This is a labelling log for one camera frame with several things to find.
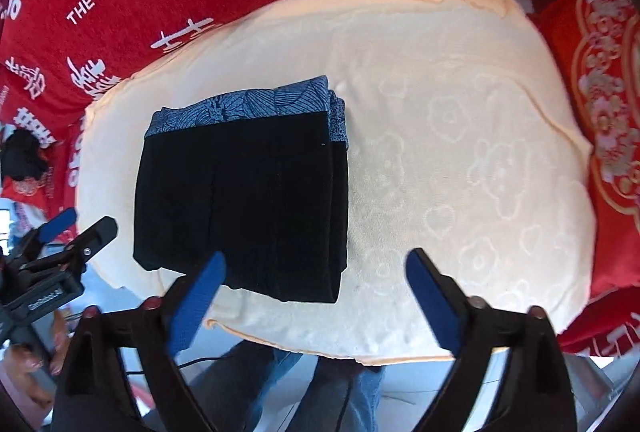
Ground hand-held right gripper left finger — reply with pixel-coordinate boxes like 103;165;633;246
50;251;228;432

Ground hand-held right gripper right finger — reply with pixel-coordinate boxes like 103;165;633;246
405;248;581;432

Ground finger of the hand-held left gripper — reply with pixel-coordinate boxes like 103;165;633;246
10;207;78;263
27;217;119;275

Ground black pants with blue waistband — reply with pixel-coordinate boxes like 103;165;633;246
132;75;351;305

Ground person's left hand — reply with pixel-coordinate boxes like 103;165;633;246
0;307;72;395

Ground dark cloth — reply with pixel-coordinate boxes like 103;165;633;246
0;129;52;183

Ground person's legs in blue jeans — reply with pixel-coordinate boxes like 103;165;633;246
190;337;386;432

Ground cream embossed blanket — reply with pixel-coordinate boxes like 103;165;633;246
75;0;598;365

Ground red pillow with gold pattern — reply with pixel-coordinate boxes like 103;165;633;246
530;0;640;358

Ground grey metal frame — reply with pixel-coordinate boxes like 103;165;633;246
560;352;623;432

